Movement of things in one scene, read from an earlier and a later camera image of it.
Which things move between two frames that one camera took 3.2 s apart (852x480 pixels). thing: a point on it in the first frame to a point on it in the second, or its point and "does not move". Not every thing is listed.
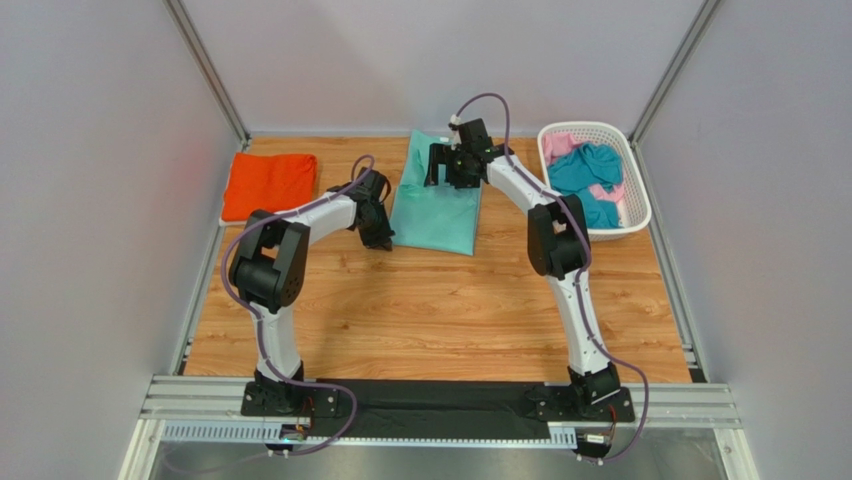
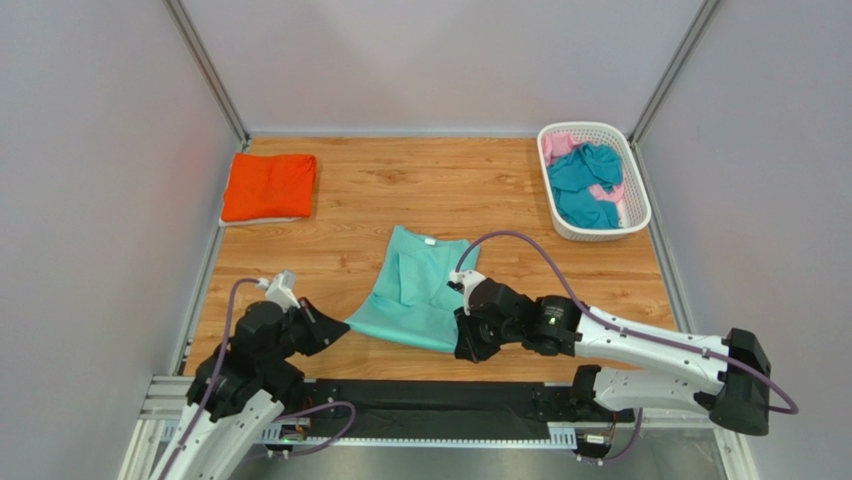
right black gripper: (450, 163) to (468, 331)
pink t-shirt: (557, 143) does not move
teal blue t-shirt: (588, 165) does not move
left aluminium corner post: (204, 64) does not move
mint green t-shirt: (435, 217) to (411, 300)
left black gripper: (383, 239) to (323, 330)
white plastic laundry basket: (596, 163) does not move
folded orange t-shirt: (267, 184) does not move
